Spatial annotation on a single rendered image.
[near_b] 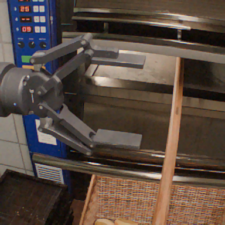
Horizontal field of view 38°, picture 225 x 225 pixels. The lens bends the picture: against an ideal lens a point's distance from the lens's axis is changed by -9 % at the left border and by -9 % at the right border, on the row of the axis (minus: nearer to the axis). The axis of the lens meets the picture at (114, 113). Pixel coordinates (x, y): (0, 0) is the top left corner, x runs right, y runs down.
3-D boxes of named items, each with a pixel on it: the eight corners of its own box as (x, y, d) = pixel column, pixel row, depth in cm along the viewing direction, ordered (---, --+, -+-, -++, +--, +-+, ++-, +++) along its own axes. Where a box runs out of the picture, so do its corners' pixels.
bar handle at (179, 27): (71, 35, 95) (72, 34, 97) (189, 46, 90) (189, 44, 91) (71, 16, 93) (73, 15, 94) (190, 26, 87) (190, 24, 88)
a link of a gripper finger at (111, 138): (93, 140, 54) (93, 143, 55) (139, 146, 53) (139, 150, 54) (98, 128, 57) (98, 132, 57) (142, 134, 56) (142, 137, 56)
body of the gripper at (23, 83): (17, 57, 55) (68, 59, 53) (23, 99, 60) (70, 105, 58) (-4, 78, 49) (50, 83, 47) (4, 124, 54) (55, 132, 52)
